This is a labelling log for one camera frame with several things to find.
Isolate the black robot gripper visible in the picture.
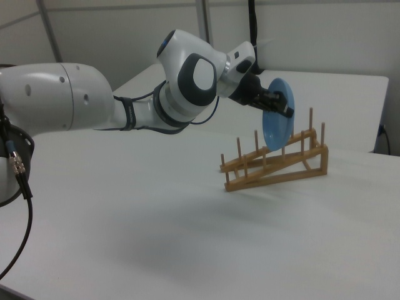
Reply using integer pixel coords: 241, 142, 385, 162
229, 72, 296, 119

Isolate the blue round plate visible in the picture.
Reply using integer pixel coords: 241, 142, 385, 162
261, 77, 296, 153

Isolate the wooden plate rack with pegs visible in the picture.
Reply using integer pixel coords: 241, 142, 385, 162
219, 106, 330, 193

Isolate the black cable with blue plug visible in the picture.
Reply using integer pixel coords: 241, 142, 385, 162
376, 123, 392, 156

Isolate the black cable with metal connectors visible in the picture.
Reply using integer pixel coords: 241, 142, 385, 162
0, 96, 35, 279

